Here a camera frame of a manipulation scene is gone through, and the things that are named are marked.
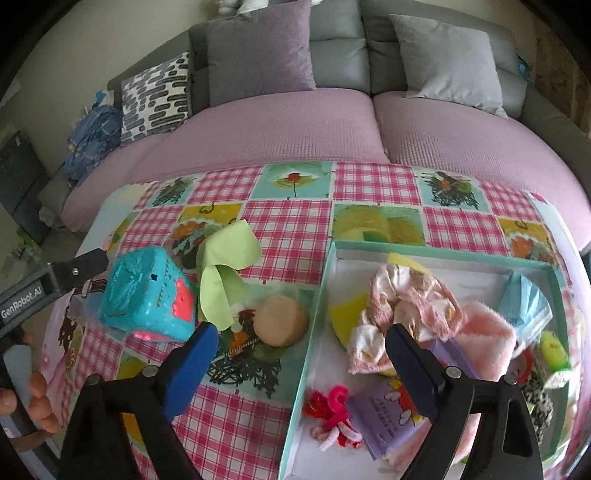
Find tan round sponge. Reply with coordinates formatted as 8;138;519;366
253;295;309;348

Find purple cartoon tissue packet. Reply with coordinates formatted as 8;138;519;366
427;339;476;379
344;381;435;460

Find green tissue packet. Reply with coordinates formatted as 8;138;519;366
536;330;573;388

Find red tape roll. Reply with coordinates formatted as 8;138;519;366
515;353;536;386

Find grey pillow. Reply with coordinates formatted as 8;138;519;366
388;14;509;116

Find black cabinet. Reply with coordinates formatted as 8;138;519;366
0;122;51;245

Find brown patterned curtain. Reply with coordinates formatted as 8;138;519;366
531;14;591;134

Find leopard print cloth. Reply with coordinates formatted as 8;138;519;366
522;369;557;432

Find lime green cloth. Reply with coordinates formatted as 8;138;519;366
196;220;263;332

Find red pink pipe cleaners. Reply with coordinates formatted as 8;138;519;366
302;385;365;450

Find pink floral cloth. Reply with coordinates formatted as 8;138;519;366
347;263;465;376

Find grey sofa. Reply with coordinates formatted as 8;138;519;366
37;0;591;232

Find white pillow with dark dashes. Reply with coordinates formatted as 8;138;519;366
120;51;192;146

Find purple pillow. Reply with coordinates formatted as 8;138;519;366
205;0;318;107

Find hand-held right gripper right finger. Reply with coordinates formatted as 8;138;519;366
385;323;546;480

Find teal cardboard box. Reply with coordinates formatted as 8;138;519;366
278;240;578;480

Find blue denim clothing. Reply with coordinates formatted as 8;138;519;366
60;90;123;185

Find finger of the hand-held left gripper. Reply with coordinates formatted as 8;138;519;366
48;248;109;294

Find yellow sponge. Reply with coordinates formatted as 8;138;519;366
329;253;435;347

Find blue face mask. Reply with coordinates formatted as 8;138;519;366
498;271;552;342

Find teal wet wipes pack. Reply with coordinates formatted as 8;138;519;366
99;247;198;343

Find person's left hand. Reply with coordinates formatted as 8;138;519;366
27;370;63;435

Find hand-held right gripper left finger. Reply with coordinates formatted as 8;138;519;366
58;322;219;480

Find grey white plush husky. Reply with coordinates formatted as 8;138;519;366
217;0;324;14

